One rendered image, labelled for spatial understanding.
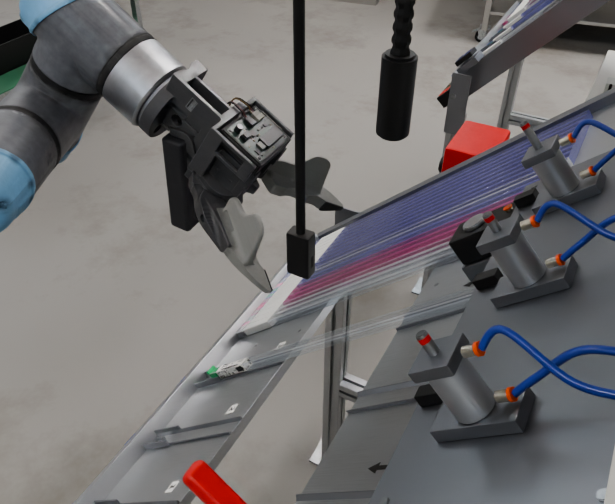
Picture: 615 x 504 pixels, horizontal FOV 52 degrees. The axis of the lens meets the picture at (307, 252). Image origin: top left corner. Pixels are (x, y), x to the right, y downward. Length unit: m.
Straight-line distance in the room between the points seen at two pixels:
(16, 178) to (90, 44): 0.14
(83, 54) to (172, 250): 1.70
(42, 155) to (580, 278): 0.46
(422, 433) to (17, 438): 1.59
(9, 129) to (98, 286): 1.62
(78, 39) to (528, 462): 0.51
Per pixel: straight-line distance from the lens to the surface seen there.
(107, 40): 0.62
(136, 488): 0.78
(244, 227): 0.57
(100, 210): 2.56
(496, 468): 0.30
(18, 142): 0.61
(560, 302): 0.38
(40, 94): 0.67
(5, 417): 1.93
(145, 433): 0.86
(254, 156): 0.57
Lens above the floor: 1.42
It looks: 39 degrees down
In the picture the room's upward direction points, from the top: straight up
